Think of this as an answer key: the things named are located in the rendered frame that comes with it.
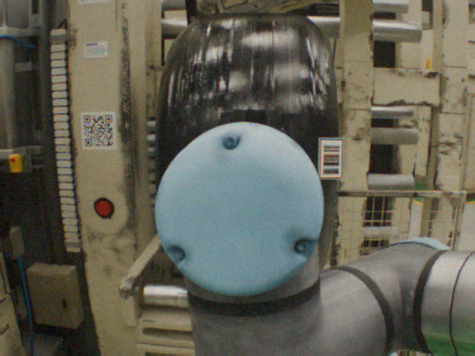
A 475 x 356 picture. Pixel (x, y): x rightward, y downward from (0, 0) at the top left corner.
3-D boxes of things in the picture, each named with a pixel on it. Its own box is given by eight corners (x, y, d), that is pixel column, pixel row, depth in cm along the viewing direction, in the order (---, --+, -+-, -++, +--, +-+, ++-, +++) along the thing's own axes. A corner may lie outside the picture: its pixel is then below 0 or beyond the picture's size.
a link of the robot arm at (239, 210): (157, 321, 18) (133, 130, 17) (199, 252, 29) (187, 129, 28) (334, 313, 18) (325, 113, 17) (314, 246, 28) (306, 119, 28)
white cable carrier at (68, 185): (66, 251, 89) (50, 30, 79) (75, 243, 94) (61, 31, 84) (83, 252, 89) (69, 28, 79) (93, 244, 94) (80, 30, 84)
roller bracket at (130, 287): (122, 327, 78) (117, 284, 76) (170, 250, 117) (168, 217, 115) (138, 329, 78) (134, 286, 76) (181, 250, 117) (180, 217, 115)
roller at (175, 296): (136, 300, 80) (139, 279, 82) (142, 306, 83) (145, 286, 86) (318, 309, 77) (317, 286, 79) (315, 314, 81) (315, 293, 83)
